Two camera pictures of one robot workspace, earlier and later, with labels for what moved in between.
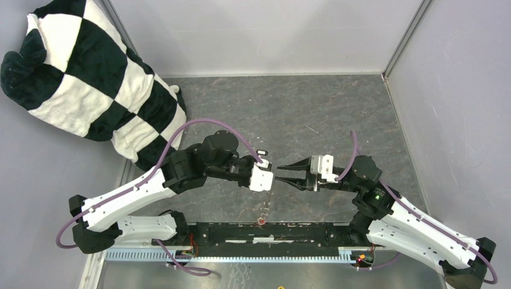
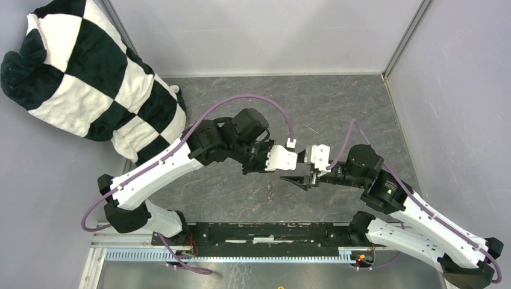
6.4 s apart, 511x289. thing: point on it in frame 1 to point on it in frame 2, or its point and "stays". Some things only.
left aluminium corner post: [108, 8] stays
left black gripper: [252, 162] to [266, 147]
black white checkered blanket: [76, 70] stays
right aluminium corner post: [411, 29] stays
